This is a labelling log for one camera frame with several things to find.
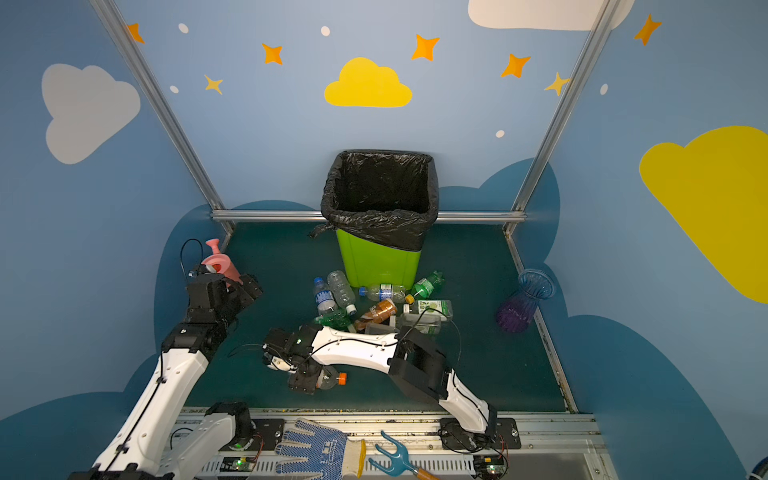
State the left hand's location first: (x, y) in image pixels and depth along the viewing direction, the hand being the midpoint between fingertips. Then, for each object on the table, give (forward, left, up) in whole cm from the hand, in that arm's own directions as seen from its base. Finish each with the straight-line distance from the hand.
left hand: (247, 285), depth 79 cm
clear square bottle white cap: (-4, -35, -18) cm, 40 cm away
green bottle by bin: (+11, -50, -16) cm, 54 cm away
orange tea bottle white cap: (+1, -35, -16) cm, 39 cm away
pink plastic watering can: (+16, +18, -11) cm, 26 cm away
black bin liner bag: (+36, -38, +1) cm, 53 cm away
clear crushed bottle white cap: (+9, -23, -17) cm, 30 cm away
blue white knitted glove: (-35, -24, -20) cm, 47 cm away
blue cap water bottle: (+9, -36, -16) cm, 40 cm away
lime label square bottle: (+4, -54, -18) cm, 57 cm away
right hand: (-17, -17, -16) cm, 29 cm away
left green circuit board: (-38, -2, -20) cm, 43 cm away
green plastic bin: (+13, -32, -6) cm, 35 cm away
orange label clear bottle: (-19, -23, -17) cm, 34 cm away
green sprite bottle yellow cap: (-3, -23, -14) cm, 27 cm away
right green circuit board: (-38, -63, -21) cm, 76 cm away
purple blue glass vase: (+3, -80, -19) cm, 83 cm away
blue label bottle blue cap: (+5, -18, -15) cm, 24 cm away
